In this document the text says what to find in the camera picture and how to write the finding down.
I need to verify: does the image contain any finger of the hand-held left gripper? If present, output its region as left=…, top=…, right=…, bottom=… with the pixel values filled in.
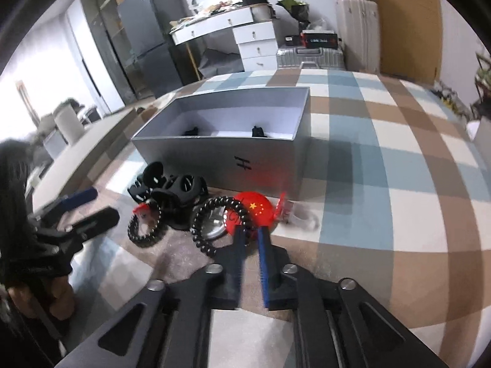
left=34, top=187, right=98, bottom=219
left=36, top=207, right=120, bottom=247

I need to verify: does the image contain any silver suitcase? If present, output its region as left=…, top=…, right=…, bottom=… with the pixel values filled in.
left=276, top=44, right=345, bottom=71

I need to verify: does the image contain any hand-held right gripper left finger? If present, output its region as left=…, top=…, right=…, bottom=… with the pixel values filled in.
left=54, top=225, right=247, bottom=368

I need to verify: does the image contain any brown wooden door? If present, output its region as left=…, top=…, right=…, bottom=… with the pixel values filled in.
left=367, top=0, right=443, bottom=84

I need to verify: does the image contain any black red box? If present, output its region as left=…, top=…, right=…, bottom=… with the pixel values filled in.
left=300, top=30, right=339, bottom=49

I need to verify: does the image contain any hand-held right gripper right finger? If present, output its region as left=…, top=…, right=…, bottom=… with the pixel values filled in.
left=258, top=227, right=449, bottom=368

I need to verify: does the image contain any red round star badge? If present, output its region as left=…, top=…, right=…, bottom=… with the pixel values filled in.
left=233, top=192, right=276, bottom=235

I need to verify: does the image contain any potted plant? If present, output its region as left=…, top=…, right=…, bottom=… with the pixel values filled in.
left=473, top=51, right=491, bottom=120

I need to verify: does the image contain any grey cloth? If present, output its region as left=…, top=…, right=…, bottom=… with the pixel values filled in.
left=201, top=48, right=245, bottom=80

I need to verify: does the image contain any person's left hand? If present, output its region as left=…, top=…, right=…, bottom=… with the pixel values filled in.
left=8, top=274, right=75, bottom=320

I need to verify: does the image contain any dark green plant bag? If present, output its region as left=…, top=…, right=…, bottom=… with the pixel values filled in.
left=276, top=0, right=310, bottom=29

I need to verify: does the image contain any grey cardboard box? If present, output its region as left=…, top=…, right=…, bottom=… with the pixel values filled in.
left=131, top=87, right=311, bottom=204

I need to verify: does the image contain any white cabinet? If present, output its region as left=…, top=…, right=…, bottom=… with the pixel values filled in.
left=335, top=0, right=381, bottom=74

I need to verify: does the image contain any red white hair clip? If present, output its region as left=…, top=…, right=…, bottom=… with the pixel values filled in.
left=274, top=193, right=320, bottom=229

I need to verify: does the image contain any white bin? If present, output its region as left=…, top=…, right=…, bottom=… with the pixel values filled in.
left=53, top=103, right=86, bottom=145

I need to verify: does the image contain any large black spiral hair tie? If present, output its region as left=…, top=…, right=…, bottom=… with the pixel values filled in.
left=191, top=196, right=254, bottom=257

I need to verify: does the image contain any white desk with drawers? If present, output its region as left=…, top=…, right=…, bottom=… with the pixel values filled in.
left=169, top=3, right=278, bottom=74

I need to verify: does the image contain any small black spiral hair tie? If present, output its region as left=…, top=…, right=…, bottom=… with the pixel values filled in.
left=127, top=201, right=168, bottom=245

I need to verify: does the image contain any grey refrigerator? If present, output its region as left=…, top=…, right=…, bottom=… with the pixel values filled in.
left=117, top=0, right=185, bottom=99

